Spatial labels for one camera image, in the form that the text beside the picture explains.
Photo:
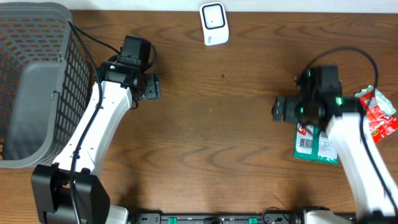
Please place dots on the white barcode scanner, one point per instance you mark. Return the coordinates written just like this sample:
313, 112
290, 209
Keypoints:
214, 23

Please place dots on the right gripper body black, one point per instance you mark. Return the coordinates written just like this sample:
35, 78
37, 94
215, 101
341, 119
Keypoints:
295, 111

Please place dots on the grey plastic mesh basket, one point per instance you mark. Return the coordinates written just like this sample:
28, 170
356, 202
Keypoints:
45, 82

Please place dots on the red snack bag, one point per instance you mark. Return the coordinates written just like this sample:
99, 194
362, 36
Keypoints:
380, 124

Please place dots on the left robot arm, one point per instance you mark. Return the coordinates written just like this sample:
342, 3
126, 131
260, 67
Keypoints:
69, 190

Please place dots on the light green wipes pack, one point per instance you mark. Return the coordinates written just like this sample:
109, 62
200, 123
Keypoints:
384, 104

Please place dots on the red packet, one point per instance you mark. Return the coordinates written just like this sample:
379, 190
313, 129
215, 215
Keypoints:
301, 130

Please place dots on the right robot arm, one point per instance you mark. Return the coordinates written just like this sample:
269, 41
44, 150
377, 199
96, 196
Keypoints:
343, 120

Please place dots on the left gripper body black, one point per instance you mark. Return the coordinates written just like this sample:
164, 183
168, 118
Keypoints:
150, 89

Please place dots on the dark green packet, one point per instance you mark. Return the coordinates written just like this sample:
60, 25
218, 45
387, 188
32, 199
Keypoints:
315, 146

